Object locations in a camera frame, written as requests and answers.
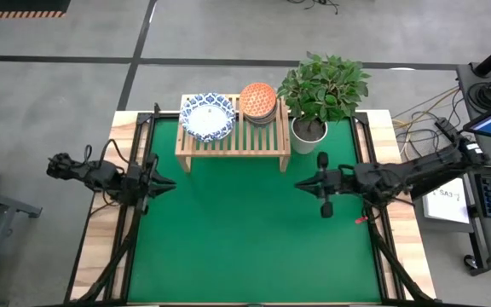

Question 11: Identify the blue white striped bowl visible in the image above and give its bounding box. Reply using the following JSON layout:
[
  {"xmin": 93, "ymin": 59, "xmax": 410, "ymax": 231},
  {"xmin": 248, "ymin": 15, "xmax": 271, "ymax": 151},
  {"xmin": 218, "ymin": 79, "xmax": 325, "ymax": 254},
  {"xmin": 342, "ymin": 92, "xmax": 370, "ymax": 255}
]
[{"xmin": 243, "ymin": 108, "xmax": 279, "ymax": 126}]

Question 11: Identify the orange lattice ceramic bowl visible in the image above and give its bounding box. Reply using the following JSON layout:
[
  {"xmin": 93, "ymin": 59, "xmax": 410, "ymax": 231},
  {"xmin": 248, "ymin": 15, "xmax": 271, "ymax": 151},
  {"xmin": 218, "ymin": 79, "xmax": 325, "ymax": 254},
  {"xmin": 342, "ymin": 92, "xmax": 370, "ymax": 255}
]
[{"xmin": 239, "ymin": 82, "xmax": 278, "ymax": 119}]

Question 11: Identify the black power strip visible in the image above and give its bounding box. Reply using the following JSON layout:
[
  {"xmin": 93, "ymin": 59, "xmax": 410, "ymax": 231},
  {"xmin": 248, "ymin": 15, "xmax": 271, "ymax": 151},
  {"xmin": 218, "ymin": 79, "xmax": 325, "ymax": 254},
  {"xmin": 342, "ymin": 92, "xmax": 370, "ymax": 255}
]
[{"xmin": 434, "ymin": 117, "xmax": 460, "ymax": 141}]

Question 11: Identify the black aluminium table frame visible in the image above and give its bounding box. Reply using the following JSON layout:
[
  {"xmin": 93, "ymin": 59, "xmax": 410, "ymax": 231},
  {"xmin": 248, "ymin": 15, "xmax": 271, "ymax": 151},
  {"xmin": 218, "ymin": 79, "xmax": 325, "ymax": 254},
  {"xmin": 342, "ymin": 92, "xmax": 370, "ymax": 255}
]
[{"xmin": 64, "ymin": 101, "xmax": 438, "ymax": 307}]

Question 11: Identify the green leafy plant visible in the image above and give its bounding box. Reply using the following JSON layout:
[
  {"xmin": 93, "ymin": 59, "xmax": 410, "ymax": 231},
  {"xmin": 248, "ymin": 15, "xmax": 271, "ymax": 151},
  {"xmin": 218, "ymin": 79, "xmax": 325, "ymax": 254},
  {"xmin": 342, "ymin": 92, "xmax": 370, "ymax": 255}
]
[{"xmin": 275, "ymin": 51, "xmax": 371, "ymax": 125}]

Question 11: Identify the black cable bundle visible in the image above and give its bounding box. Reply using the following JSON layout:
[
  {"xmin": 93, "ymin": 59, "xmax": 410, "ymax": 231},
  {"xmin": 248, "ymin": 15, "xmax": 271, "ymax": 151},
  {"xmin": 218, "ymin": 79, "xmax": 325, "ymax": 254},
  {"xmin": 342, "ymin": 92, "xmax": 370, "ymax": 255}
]
[{"xmin": 286, "ymin": 0, "xmax": 340, "ymax": 14}]

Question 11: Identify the green table mat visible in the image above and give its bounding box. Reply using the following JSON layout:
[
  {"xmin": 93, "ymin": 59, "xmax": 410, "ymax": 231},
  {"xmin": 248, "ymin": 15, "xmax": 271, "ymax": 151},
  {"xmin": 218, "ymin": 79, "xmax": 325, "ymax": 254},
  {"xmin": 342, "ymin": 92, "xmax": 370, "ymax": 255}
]
[{"xmin": 126, "ymin": 115, "xmax": 383, "ymax": 304}]

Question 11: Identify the slatted wooden shelf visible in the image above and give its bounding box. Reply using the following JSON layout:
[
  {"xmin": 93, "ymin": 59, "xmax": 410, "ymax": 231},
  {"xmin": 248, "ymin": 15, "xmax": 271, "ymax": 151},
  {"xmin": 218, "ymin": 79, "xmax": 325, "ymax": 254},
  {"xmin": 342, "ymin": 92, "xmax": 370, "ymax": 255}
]
[{"xmin": 174, "ymin": 93, "xmax": 292, "ymax": 174}]

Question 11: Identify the white labelled board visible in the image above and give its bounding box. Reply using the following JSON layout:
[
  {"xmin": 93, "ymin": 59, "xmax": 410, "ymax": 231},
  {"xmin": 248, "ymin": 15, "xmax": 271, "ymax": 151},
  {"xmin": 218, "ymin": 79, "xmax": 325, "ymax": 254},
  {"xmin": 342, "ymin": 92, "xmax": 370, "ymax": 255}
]
[{"xmin": 420, "ymin": 189, "xmax": 471, "ymax": 225}]

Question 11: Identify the grey equipment cart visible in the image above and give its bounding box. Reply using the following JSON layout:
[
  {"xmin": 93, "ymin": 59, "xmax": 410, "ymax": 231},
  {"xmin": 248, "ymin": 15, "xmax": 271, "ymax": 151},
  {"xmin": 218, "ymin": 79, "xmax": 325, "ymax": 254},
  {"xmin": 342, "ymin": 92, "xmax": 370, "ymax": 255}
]
[{"xmin": 456, "ymin": 62, "xmax": 491, "ymax": 276}]

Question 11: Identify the blue white patterned paper bowl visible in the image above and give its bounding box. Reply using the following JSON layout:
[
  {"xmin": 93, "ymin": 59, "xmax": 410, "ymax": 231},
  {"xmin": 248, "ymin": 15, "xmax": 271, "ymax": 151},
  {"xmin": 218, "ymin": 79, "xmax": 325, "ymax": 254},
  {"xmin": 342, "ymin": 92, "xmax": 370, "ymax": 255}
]
[{"xmin": 179, "ymin": 91, "xmax": 237, "ymax": 143}]

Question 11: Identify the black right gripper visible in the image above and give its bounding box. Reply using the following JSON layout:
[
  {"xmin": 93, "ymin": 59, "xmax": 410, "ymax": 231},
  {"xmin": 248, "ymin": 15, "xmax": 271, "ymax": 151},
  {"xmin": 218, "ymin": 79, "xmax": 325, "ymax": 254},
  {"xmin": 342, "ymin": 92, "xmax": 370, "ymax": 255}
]
[{"xmin": 295, "ymin": 151, "xmax": 357, "ymax": 220}]

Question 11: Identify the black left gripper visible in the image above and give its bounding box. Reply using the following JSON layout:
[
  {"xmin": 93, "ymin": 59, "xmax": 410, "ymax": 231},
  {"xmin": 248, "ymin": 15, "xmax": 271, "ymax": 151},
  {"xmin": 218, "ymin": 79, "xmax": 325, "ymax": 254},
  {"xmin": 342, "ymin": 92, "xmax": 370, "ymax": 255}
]
[{"xmin": 126, "ymin": 152, "xmax": 177, "ymax": 216}]

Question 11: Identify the black left camera cable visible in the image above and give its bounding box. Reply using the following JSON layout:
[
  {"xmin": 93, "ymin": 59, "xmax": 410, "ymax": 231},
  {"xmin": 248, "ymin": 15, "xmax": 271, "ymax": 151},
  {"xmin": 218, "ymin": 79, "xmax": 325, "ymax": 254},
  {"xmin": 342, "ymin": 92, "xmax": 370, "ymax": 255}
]
[{"xmin": 83, "ymin": 137, "xmax": 130, "ymax": 168}]

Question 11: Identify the white plant pot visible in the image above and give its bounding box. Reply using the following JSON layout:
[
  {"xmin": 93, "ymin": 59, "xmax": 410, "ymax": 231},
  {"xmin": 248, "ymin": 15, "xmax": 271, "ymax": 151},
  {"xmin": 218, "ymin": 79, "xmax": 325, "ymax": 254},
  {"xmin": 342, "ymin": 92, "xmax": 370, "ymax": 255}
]
[{"xmin": 290, "ymin": 115, "xmax": 329, "ymax": 155}]

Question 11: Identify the black diagonal beam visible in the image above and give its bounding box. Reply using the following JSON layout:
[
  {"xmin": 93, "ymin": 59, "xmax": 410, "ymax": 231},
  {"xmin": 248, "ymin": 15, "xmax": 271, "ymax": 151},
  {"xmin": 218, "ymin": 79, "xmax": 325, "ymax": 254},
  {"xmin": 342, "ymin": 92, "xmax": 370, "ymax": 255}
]
[{"xmin": 410, "ymin": 168, "xmax": 481, "ymax": 200}]

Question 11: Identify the black orange hazard mat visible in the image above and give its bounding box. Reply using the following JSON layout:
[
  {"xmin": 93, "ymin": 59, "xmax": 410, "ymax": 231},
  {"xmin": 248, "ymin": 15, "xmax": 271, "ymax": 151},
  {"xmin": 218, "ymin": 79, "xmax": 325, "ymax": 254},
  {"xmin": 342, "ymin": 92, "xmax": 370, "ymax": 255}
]
[{"xmin": 0, "ymin": 0, "xmax": 72, "ymax": 19}]

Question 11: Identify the yellow floor cable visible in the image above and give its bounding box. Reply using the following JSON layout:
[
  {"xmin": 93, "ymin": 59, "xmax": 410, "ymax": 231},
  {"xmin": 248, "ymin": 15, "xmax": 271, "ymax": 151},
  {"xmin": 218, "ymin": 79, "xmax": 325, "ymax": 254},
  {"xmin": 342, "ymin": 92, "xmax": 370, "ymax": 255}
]
[{"xmin": 392, "ymin": 87, "xmax": 462, "ymax": 171}]

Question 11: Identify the coiled black cable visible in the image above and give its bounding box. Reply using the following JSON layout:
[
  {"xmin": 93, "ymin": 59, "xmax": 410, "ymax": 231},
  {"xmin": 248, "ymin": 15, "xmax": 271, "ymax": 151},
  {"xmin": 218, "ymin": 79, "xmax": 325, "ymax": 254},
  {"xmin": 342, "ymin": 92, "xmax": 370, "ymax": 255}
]
[{"xmin": 468, "ymin": 80, "xmax": 491, "ymax": 113}]

